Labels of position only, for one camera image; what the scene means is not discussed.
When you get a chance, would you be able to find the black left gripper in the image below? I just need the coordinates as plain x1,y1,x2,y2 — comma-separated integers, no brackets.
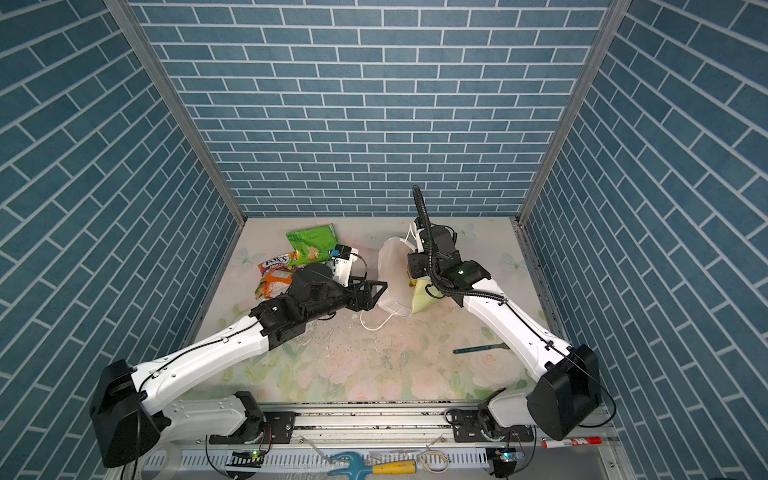
303,273,389,324

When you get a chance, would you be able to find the floral paper gift bag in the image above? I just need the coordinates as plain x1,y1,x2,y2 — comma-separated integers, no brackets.
359,223,440,332

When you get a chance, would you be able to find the green chips bag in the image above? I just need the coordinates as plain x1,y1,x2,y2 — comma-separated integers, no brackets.
286,224,338,268

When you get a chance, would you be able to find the orange clear snack bag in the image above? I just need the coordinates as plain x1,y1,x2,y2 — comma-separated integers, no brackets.
254,269,294,299

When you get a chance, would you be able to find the orange Fox's fruits candy bag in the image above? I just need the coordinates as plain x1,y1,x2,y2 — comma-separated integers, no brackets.
258,252,296,276

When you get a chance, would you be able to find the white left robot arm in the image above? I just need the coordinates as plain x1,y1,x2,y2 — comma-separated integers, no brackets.
89,264,388,468

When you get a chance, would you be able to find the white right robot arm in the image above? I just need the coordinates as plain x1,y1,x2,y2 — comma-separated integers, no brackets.
408,185,605,440

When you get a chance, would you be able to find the rubber band loop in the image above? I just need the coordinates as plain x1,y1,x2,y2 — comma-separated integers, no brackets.
415,450,451,474

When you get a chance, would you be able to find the red white marker pen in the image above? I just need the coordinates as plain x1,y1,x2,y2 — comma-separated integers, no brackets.
542,436,603,449

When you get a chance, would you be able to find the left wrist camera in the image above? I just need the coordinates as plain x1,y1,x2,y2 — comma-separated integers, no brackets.
331,244,353,260

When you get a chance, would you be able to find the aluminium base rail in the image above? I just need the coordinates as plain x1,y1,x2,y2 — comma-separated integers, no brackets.
124,404,634,479

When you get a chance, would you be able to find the teal handled fork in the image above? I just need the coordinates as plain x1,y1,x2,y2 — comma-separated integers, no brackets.
452,343,510,355

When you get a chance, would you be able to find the teal yellow handled tool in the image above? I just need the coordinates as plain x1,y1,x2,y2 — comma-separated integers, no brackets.
327,452,417,480

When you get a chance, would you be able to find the aluminium corner post right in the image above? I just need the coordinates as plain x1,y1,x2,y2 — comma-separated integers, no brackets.
517,0,631,226

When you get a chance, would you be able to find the aluminium corner post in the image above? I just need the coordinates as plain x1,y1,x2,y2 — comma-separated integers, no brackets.
517,0,631,226
104,0,247,227

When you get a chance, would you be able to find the aluminium corner post left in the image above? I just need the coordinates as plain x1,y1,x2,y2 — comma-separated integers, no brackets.
104,0,247,227

